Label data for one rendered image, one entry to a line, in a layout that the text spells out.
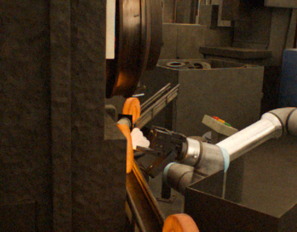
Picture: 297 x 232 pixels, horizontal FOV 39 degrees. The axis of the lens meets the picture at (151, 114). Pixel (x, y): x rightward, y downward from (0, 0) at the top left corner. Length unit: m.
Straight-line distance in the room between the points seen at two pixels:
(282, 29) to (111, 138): 4.57
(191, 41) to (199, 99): 1.90
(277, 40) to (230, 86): 1.59
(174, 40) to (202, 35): 0.56
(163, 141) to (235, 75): 2.69
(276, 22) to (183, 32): 1.19
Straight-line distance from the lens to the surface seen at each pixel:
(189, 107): 3.71
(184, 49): 5.66
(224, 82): 3.91
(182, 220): 0.85
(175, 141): 1.37
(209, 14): 5.42
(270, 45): 5.30
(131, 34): 1.24
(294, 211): 1.12
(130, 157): 1.28
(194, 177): 1.44
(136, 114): 2.06
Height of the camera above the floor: 1.15
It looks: 13 degrees down
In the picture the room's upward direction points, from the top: 2 degrees clockwise
